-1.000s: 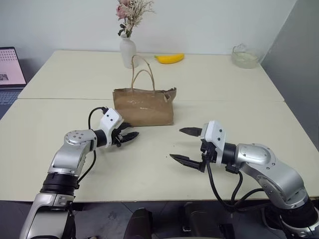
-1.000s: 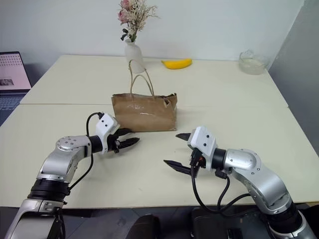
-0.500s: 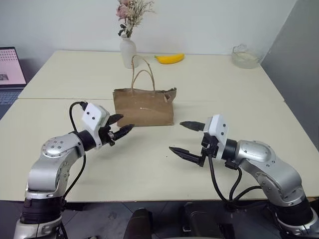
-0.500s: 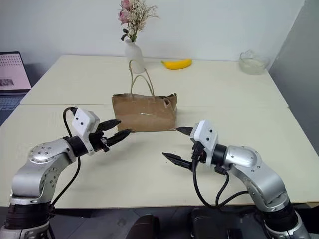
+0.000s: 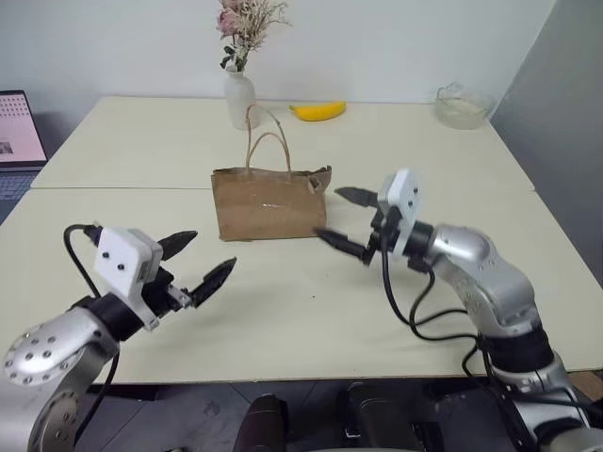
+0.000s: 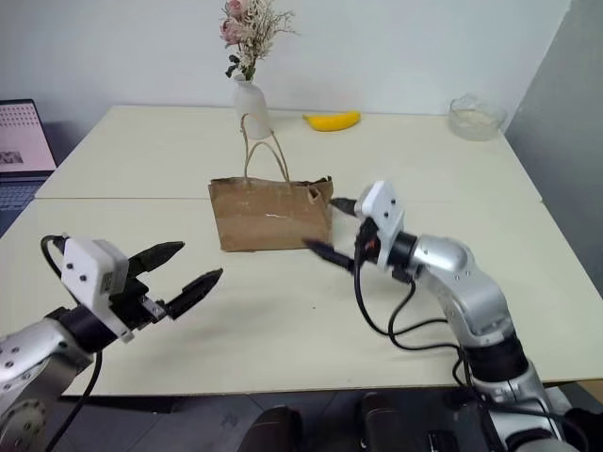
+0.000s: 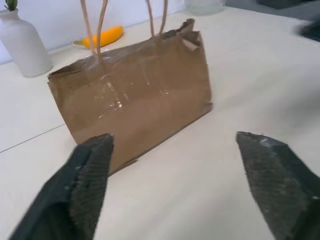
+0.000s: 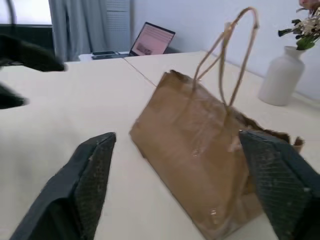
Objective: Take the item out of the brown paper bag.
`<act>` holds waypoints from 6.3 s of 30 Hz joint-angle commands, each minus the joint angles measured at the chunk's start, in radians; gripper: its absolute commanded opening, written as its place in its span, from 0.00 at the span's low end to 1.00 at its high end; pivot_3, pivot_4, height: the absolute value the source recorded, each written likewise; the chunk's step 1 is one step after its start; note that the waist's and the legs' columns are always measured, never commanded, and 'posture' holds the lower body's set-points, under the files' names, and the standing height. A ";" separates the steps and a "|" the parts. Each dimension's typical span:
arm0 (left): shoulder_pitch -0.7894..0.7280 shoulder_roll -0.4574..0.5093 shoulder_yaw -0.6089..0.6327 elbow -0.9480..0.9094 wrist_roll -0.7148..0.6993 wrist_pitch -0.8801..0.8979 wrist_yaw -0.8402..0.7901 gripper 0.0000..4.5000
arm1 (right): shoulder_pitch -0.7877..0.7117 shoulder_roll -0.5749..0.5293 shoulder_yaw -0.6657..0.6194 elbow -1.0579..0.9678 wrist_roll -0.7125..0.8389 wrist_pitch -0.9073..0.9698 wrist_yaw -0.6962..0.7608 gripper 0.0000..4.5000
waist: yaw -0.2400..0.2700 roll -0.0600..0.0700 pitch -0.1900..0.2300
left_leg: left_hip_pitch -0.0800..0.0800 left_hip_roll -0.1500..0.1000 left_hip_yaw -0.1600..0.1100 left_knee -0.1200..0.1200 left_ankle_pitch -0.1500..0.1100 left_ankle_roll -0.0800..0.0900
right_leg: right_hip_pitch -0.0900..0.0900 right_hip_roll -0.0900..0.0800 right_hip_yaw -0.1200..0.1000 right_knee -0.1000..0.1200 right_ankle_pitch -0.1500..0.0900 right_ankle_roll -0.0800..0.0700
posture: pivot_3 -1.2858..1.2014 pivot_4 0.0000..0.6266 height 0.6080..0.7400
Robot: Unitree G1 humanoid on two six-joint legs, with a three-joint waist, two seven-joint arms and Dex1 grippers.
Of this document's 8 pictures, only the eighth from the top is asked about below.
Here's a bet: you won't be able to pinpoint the open laptop with pink screen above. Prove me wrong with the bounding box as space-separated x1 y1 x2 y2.
91 21 176 61

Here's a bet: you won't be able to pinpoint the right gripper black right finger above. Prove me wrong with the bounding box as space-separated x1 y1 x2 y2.
238 129 320 240

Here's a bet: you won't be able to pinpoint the black phone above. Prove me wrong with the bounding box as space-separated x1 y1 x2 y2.
91 50 120 56

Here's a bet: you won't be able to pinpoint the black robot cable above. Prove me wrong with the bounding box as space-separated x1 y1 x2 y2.
6 0 17 25

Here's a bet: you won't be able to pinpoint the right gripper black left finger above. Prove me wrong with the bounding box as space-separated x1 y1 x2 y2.
9 131 117 240

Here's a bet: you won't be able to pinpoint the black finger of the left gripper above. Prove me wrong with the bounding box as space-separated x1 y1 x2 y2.
0 33 66 74
0 81 30 110

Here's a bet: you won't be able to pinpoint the white ceramic vase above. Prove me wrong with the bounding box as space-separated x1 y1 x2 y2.
258 45 306 107

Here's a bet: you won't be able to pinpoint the white side desk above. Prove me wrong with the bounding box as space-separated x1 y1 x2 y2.
78 46 184 62

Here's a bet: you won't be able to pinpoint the brown paper bag with handles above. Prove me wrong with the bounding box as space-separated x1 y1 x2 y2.
128 6 305 240

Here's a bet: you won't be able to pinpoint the white flowers with green leaves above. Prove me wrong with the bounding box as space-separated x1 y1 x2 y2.
277 4 320 51

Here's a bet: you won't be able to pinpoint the white perforated panel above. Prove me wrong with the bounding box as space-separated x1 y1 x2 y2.
104 0 136 54

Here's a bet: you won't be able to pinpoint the grey curtain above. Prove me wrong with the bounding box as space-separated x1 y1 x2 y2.
48 0 109 62

